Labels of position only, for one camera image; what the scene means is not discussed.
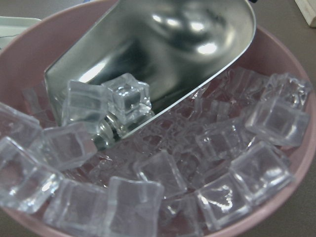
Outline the metal ice scoop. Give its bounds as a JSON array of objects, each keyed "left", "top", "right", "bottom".
[{"left": 44, "top": 0, "right": 256, "bottom": 124}]

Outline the pile of clear ice cubes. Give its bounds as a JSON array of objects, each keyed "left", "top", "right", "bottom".
[{"left": 0, "top": 67, "right": 313, "bottom": 237}]

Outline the white bear tray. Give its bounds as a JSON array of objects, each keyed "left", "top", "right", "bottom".
[{"left": 0, "top": 16, "right": 40, "bottom": 50}]

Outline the wooden block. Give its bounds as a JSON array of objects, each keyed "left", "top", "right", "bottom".
[{"left": 295, "top": 0, "right": 316, "bottom": 28}]

